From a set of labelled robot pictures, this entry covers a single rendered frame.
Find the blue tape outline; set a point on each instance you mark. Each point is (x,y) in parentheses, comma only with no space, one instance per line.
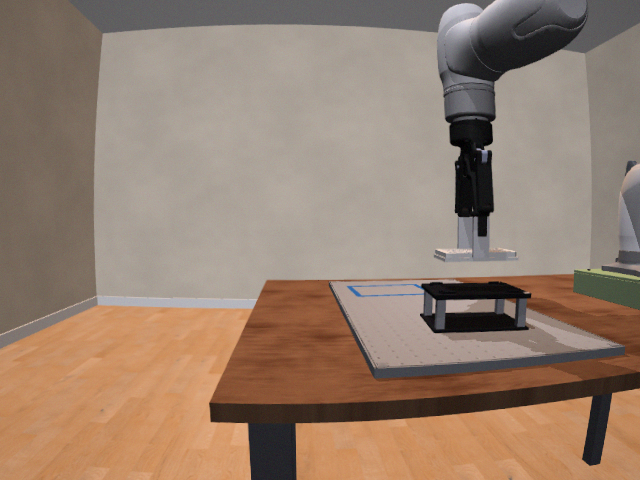
(359,295)

